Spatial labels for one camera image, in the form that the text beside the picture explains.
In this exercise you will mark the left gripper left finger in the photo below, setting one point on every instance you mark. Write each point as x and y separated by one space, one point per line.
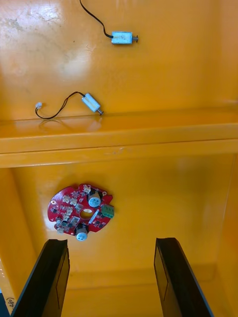
47 280

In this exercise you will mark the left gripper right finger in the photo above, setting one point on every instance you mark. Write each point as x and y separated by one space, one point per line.
178 280

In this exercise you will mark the round red circuit board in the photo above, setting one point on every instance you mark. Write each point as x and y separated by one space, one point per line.
67 210

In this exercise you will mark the small metal solenoid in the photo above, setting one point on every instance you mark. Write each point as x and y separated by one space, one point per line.
121 37
91 103

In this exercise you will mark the yellow-orange plastic bin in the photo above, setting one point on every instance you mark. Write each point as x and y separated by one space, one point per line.
148 86
161 210

